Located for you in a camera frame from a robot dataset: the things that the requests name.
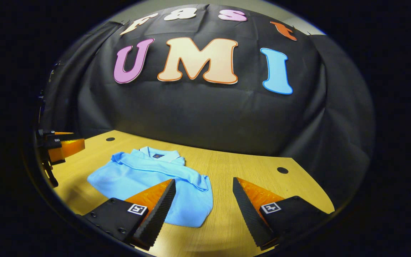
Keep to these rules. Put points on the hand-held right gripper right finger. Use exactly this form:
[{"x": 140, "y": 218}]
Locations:
[{"x": 248, "y": 210}]

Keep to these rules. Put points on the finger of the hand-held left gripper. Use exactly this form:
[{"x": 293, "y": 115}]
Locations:
[{"x": 70, "y": 147}]

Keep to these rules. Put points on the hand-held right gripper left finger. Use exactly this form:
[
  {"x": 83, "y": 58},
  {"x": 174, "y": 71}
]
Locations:
[{"x": 159, "y": 210}]

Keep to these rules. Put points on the light blue T-shirt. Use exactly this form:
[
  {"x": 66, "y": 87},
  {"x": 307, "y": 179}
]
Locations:
[{"x": 145, "y": 178}]

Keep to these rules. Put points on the black backdrop cloth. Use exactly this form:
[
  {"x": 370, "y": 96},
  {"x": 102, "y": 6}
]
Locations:
[{"x": 205, "y": 114}]

